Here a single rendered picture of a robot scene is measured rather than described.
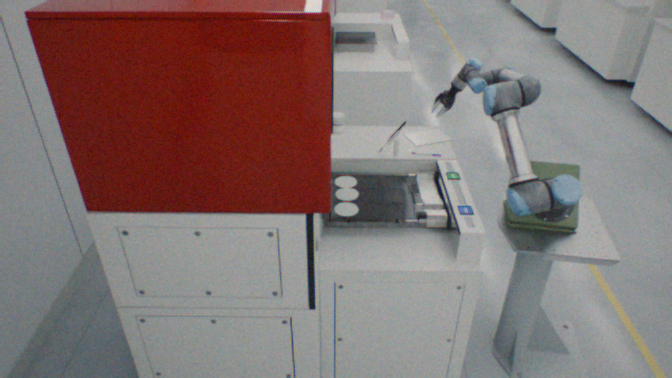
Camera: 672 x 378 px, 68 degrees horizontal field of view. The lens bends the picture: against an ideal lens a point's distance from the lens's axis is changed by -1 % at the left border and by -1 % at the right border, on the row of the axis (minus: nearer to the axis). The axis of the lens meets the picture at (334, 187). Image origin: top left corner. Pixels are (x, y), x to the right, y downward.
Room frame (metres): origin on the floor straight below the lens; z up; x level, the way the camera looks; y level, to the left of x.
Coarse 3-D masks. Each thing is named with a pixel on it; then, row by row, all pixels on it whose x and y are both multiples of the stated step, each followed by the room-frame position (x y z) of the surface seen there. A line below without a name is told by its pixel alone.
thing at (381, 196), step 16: (336, 176) 1.98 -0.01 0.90; (352, 176) 1.98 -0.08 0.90; (368, 176) 1.98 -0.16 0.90; (384, 176) 1.98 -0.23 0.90; (400, 176) 1.99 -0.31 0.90; (368, 192) 1.85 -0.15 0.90; (384, 192) 1.85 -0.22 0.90; (400, 192) 1.85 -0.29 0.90; (368, 208) 1.73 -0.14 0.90; (384, 208) 1.73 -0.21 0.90; (400, 208) 1.73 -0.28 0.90
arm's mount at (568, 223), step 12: (540, 168) 1.85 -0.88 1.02; (552, 168) 1.85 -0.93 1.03; (564, 168) 1.84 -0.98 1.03; (576, 168) 1.84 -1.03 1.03; (540, 180) 1.81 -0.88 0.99; (504, 204) 1.86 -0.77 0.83; (576, 204) 1.73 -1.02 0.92; (516, 216) 1.72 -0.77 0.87; (528, 216) 1.71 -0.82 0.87; (540, 216) 1.70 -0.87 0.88; (564, 216) 1.69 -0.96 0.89; (576, 216) 1.69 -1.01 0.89; (528, 228) 1.69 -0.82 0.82; (540, 228) 1.69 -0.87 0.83; (552, 228) 1.68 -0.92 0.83; (564, 228) 1.67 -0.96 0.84; (576, 228) 1.66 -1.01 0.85
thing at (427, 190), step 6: (420, 180) 1.98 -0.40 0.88; (426, 180) 1.98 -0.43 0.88; (432, 180) 1.98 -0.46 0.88; (420, 186) 1.93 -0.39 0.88; (426, 186) 1.93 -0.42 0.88; (432, 186) 1.93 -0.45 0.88; (420, 192) 1.88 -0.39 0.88; (426, 192) 1.88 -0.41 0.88; (432, 192) 1.88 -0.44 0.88; (426, 198) 1.83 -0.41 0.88; (432, 198) 1.83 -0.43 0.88; (438, 198) 1.83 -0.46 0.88; (426, 210) 1.74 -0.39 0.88; (426, 222) 1.68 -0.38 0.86; (432, 222) 1.66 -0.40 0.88; (438, 222) 1.66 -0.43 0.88; (444, 222) 1.66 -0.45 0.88
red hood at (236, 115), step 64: (64, 0) 1.36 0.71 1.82; (128, 0) 1.36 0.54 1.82; (192, 0) 1.36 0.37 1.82; (256, 0) 1.36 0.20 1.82; (320, 0) 1.36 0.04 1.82; (64, 64) 1.24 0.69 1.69; (128, 64) 1.24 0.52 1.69; (192, 64) 1.24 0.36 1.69; (256, 64) 1.23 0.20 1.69; (320, 64) 1.23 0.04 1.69; (64, 128) 1.24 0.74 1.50; (128, 128) 1.24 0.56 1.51; (192, 128) 1.24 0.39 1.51; (256, 128) 1.23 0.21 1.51; (320, 128) 1.23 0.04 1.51; (128, 192) 1.24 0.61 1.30; (192, 192) 1.24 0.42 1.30; (256, 192) 1.23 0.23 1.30; (320, 192) 1.23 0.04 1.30
